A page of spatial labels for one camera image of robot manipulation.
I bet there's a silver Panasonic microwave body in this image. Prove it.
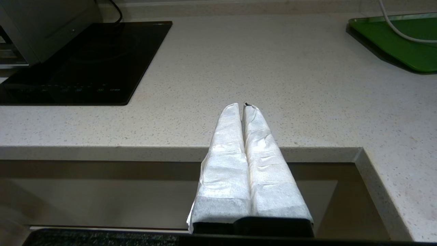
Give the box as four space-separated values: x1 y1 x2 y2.
0 0 103 69

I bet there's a wrapped right gripper right finger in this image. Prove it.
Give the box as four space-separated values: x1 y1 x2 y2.
238 104 314 237

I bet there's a wrapped right gripper left finger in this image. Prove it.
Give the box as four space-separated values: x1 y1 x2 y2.
186 102 252 235

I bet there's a black induction cooktop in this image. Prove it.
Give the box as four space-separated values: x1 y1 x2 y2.
0 20 173 106

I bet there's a green plastic tray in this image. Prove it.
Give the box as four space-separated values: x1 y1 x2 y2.
346 13 437 74

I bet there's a black power cord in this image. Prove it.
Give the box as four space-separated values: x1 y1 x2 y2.
109 0 123 24

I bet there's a white power cable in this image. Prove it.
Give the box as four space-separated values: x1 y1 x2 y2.
378 0 437 43

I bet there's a grey base cabinet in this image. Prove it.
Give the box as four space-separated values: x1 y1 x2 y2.
0 160 391 240

